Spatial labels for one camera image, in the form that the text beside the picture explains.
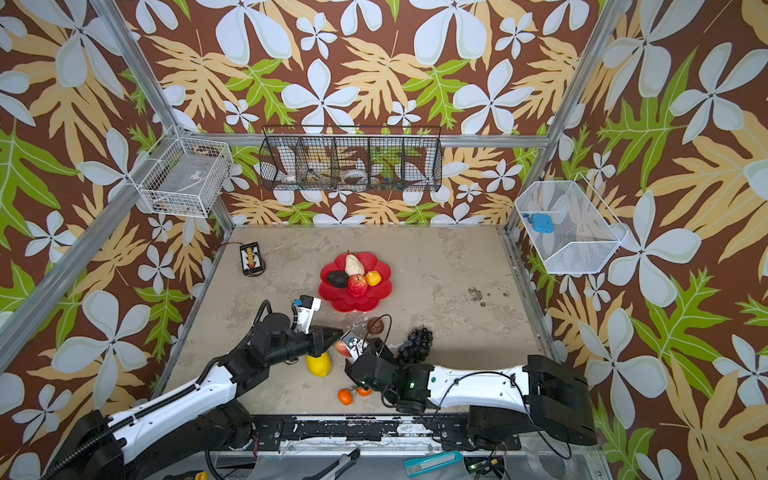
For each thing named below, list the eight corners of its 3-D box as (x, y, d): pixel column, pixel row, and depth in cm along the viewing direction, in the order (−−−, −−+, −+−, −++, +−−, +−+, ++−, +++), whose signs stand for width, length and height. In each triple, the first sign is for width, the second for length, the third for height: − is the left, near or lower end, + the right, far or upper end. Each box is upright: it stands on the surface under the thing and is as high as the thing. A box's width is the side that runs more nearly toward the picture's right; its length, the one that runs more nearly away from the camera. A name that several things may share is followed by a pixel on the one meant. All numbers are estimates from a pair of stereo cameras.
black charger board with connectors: (245, 276, 108) (242, 272, 106) (241, 250, 116) (239, 246, 114) (263, 270, 109) (261, 267, 108) (258, 245, 117) (256, 241, 115)
